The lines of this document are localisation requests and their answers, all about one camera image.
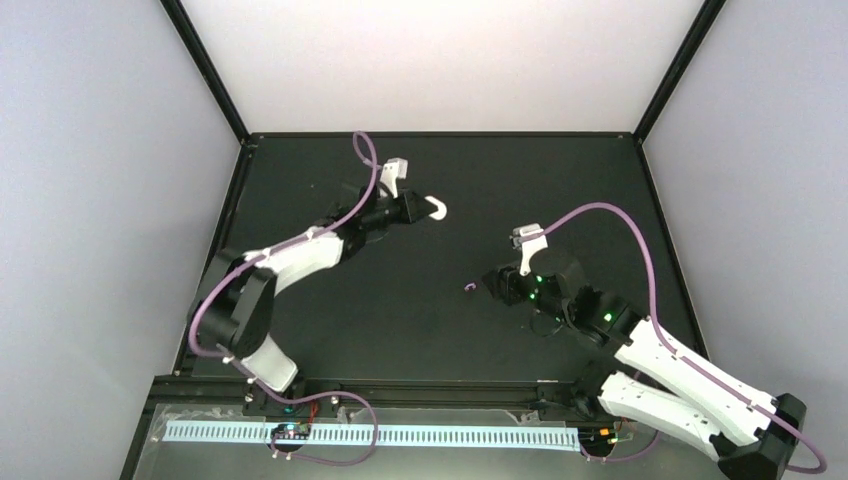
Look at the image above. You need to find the white slotted cable duct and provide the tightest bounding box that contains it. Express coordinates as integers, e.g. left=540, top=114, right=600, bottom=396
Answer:
left=154, top=420, right=580, bottom=452

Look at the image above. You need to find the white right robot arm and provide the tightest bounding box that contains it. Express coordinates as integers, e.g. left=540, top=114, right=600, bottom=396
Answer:
left=482, top=262, right=807, bottom=479

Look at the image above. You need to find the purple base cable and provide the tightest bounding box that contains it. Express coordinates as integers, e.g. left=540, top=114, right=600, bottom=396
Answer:
left=245, top=370, right=380, bottom=468
left=579, top=423, right=664, bottom=464

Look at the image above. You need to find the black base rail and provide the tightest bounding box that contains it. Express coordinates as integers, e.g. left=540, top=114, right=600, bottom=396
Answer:
left=142, top=375, right=618, bottom=426

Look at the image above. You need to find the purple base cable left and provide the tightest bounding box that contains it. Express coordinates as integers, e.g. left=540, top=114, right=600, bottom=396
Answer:
left=245, top=370, right=380, bottom=468

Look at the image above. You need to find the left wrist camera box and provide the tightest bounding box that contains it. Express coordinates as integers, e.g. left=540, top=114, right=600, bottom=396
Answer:
left=379, top=158, right=408, bottom=198

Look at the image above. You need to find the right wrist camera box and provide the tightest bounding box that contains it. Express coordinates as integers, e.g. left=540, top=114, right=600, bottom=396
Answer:
left=510, top=223, right=548, bottom=277

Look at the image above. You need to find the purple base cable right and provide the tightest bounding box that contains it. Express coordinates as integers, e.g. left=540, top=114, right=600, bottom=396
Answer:
left=579, top=423, right=664, bottom=464

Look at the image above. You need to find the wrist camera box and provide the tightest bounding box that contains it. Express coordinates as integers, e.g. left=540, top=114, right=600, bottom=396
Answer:
left=510, top=223, right=548, bottom=277
left=379, top=158, right=408, bottom=198

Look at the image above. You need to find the black enclosure frame post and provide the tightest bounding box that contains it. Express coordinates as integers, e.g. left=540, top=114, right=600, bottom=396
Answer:
left=160, top=0, right=250, bottom=144

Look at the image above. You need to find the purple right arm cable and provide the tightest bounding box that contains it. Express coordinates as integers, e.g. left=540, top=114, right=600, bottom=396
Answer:
left=529, top=201, right=829, bottom=476

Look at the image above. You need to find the white earbud charging case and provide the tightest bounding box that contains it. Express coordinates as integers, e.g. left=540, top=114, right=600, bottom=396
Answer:
left=425, top=195, right=448, bottom=221

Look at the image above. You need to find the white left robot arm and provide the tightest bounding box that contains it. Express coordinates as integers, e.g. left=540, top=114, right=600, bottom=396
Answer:
left=188, top=185, right=447, bottom=393

